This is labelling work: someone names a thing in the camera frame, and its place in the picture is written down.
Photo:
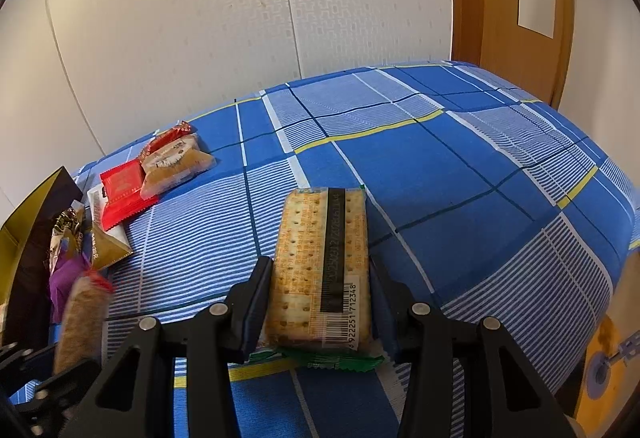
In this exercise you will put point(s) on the grain bar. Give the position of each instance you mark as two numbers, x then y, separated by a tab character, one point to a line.
82	318

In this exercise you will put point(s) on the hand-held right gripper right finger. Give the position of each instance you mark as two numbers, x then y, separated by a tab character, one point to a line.
387	318

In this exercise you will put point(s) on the brown cake packet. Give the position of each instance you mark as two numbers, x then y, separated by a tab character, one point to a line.
175	175
172	153

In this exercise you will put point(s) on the white and gold sachet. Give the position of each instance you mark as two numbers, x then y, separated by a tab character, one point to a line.
107	248

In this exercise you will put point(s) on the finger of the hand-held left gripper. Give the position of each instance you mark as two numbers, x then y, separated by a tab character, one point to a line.
65	388
15	354

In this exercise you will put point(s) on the purple snack packet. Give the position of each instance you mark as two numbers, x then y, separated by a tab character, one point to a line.
62	283

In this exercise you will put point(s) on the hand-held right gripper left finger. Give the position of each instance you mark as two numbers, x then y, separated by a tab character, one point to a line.
258	318

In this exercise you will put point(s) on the cracker packet with green wrapper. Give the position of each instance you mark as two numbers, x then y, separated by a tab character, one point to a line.
305	268

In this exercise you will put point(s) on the red snack packet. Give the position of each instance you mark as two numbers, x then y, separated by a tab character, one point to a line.
122	190

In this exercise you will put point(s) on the yellow round object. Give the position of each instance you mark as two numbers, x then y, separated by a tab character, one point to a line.
607	383

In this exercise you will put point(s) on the gold tin box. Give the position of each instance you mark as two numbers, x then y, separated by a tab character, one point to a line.
27	268

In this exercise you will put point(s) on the dark brown snack packet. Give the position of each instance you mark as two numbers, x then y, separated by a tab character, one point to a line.
65	228

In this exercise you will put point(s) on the wooden door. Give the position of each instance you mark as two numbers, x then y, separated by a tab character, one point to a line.
490	18

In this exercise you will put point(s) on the blue plaid bedsheet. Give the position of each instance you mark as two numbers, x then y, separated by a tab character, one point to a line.
425	168

